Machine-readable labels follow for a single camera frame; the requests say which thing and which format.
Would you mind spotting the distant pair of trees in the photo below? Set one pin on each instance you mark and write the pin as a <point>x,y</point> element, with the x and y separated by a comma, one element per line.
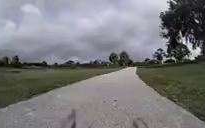
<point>123,58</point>

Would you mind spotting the grey concrete path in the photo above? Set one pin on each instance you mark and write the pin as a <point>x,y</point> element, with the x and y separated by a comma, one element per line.
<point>116,96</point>

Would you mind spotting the small distant tree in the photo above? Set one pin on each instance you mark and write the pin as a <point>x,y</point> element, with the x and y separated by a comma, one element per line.
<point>159,54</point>

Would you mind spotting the robot's own part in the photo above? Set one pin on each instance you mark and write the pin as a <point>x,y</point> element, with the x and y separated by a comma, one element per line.
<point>140,123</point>
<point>72,120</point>

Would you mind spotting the grass strip beside tree row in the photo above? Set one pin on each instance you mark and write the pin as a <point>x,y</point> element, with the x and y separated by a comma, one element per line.
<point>30,83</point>

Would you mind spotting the wide grass field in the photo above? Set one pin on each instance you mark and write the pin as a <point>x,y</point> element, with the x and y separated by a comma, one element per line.
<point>183,83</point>

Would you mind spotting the distant line of trees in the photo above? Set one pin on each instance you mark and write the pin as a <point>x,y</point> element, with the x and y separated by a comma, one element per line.
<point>15,60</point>

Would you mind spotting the large dark tree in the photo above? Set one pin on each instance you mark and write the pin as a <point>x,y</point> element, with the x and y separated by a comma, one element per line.
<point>190,20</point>

